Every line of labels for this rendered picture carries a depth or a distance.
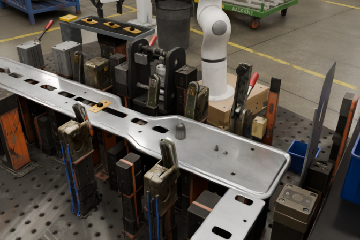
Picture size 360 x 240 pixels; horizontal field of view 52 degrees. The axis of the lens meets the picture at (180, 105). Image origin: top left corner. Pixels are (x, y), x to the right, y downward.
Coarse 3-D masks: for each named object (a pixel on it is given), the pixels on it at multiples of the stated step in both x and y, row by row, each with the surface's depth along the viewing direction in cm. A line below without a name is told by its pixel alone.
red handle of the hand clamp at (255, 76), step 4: (256, 72) 121; (252, 76) 120; (256, 76) 120; (252, 80) 119; (256, 80) 120; (252, 84) 119; (252, 88) 120; (248, 92) 118; (248, 96) 118; (240, 104) 116; (240, 108) 116; (236, 112) 116
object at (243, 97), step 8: (240, 64) 110; (248, 64) 110; (240, 72) 108; (248, 72) 110; (240, 80) 113; (248, 80) 111; (240, 88) 114; (248, 88) 113; (240, 96) 114; (232, 112) 116; (240, 112) 115
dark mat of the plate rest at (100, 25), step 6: (96, 18) 168; (84, 24) 161; (90, 24) 161; (96, 24) 161; (102, 24) 161; (120, 24) 161; (126, 24) 161; (108, 30) 154; (114, 30) 154; (120, 30) 154; (144, 30) 154; (132, 36) 147
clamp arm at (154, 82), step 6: (150, 78) 131; (156, 78) 129; (150, 84) 130; (156, 84) 130; (150, 90) 132; (156, 90) 130; (150, 96) 132; (156, 96) 131; (150, 102) 132; (156, 102) 132
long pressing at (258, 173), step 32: (0, 64) 163; (32, 96) 138; (64, 96) 137; (96, 96) 137; (128, 128) 119; (192, 128) 119; (192, 160) 105; (224, 160) 105; (256, 160) 105; (288, 160) 105; (256, 192) 94
